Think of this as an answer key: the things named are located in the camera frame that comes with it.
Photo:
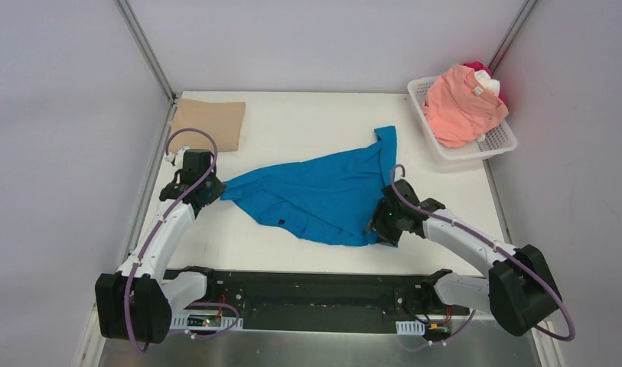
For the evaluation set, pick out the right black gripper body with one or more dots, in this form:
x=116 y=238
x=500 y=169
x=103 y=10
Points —
x=376 y=226

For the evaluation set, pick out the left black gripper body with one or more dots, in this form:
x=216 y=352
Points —
x=212 y=189

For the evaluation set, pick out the blue t shirt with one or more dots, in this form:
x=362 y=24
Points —
x=330 y=199

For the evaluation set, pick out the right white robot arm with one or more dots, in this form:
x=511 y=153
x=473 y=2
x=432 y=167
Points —
x=515 y=285

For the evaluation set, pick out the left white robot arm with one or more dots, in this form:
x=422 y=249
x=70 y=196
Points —
x=135 y=303

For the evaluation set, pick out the folded beige t shirt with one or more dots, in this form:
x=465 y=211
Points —
x=221 y=120

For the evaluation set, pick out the right controller board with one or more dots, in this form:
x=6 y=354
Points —
x=427 y=331

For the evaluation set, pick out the controller board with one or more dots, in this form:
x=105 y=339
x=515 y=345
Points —
x=427 y=331
x=204 y=321

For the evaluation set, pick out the salmon pink t shirt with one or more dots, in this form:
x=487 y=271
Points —
x=459 y=110

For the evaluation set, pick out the white plastic basket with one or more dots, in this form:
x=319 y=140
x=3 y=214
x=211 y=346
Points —
x=497 y=141

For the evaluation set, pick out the left controller board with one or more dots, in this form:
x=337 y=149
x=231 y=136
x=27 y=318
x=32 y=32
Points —
x=204 y=321

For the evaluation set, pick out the white garment in basket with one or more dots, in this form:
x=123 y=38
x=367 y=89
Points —
x=488 y=82

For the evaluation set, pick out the magenta garment in basket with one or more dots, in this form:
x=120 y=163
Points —
x=477 y=65

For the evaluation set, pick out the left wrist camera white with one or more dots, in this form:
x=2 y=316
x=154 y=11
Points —
x=176 y=158

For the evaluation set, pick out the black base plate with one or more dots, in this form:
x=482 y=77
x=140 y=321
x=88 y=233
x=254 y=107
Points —
x=310 y=302

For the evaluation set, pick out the aluminium frame rail left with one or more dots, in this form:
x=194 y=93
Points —
x=133 y=24

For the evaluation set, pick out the aluminium frame rail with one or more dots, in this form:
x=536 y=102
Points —
x=133 y=24
x=522 y=16

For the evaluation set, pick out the aluminium frame rail right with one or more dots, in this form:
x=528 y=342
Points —
x=522 y=16

